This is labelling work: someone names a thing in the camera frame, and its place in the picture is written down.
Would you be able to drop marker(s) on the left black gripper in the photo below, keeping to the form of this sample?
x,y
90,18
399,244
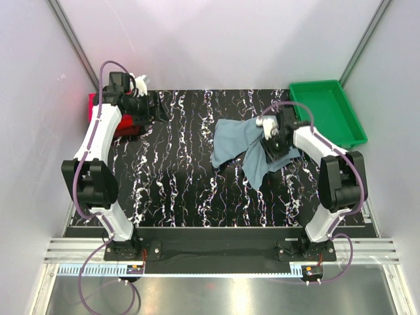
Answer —
x,y
155,113

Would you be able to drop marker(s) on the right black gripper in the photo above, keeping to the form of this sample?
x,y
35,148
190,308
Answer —
x,y
271,155

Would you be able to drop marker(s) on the grey blue t shirt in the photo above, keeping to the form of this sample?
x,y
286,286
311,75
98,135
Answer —
x,y
233,138

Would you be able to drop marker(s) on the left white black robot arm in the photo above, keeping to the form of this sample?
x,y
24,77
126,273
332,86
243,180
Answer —
x,y
92,185

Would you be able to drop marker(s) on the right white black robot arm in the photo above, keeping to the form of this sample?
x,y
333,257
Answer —
x,y
342,187

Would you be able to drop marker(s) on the folded red t shirt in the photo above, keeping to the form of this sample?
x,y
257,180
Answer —
x,y
127,127

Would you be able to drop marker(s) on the green plastic tray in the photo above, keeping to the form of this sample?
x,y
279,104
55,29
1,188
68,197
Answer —
x,y
333,114

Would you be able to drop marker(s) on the folded pink t shirt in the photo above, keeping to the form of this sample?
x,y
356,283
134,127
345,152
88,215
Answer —
x,y
90,106

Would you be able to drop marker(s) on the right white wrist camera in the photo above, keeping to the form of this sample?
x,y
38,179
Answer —
x,y
269,125

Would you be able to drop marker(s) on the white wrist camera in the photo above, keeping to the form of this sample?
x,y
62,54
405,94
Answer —
x,y
138,85
269,125

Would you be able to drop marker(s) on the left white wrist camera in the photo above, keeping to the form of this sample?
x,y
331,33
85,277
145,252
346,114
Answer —
x,y
138,85

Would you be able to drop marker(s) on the black mounting base plate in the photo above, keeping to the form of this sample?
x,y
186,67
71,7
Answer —
x,y
283,250

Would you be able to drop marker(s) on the aluminium frame rail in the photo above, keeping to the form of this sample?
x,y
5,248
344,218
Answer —
x,y
365,250

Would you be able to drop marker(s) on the white slotted cable duct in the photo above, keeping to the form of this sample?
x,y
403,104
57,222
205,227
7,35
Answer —
x,y
154,270

